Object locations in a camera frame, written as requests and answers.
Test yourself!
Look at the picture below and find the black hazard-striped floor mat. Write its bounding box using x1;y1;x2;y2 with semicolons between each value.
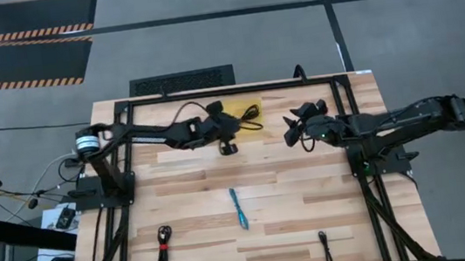
0;0;103;44
0;31;99;94

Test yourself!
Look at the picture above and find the black aluminium table frame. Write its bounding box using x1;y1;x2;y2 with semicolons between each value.
47;63;446;261

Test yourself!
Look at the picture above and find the thin black USB-C cable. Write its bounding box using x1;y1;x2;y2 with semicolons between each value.
317;230;334;261

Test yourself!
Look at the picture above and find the coiled black USB-C cable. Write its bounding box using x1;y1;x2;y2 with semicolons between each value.
236;103;265;134

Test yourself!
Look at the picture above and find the black handheld device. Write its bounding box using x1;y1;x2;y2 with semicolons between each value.
53;204;79;231

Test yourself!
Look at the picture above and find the white cable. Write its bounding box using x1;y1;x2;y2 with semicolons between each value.
10;151;87;217

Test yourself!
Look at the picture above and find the black floor vent grate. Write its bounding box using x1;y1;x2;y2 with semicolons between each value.
127;63;237;99

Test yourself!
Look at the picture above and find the black cable with red tie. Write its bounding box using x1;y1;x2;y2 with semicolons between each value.
153;223;176;261

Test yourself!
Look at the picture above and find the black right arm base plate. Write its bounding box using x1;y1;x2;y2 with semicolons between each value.
346;138;421;179

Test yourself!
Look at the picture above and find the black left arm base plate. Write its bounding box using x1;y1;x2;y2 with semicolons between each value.
66;170;139;213

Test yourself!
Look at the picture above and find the black desk bar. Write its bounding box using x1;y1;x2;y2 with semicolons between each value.
0;209;79;260

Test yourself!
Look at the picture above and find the blue pen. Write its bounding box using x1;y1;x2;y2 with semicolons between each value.
228;185;250;232

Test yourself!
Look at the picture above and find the black cable loop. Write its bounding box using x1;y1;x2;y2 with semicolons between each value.
292;63;310;85

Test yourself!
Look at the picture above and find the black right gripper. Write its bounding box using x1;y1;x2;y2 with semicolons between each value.
281;109;341;148

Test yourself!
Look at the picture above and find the yellow square mat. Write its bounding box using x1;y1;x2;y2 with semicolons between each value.
222;95;267;134

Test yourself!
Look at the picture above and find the white paper sheet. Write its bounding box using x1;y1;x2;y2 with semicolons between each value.
30;202;84;261

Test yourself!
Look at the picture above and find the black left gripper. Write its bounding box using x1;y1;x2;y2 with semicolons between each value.
201;99;244;159

